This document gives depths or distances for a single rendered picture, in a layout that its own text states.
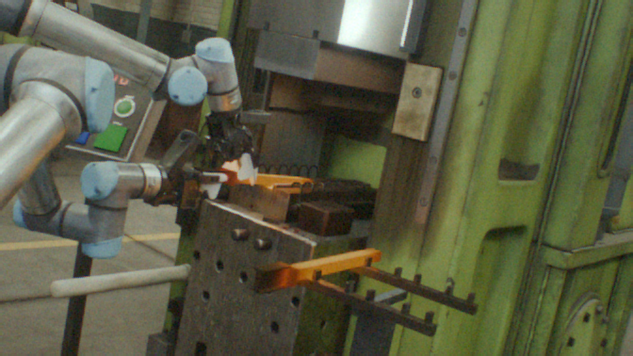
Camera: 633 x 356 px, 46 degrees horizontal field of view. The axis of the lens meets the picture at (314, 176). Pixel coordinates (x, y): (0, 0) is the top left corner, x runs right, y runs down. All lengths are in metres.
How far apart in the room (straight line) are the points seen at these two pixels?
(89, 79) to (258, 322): 0.86
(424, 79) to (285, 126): 0.55
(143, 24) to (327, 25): 9.63
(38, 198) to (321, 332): 0.75
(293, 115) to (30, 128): 1.17
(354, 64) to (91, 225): 0.78
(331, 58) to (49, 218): 0.75
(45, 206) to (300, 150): 0.93
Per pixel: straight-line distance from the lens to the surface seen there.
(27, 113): 1.15
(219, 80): 1.63
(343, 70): 1.87
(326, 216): 1.75
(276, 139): 2.13
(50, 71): 1.21
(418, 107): 1.76
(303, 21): 1.83
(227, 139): 1.70
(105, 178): 1.49
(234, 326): 1.90
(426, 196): 1.76
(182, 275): 2.26
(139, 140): 2.07
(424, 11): 1.77
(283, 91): 2.11
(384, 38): 1.91
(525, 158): 2.05
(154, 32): 11.49
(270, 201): 1.86
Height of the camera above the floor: 1.32
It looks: 9 degrees down
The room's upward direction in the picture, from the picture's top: 12 degrees clockwise
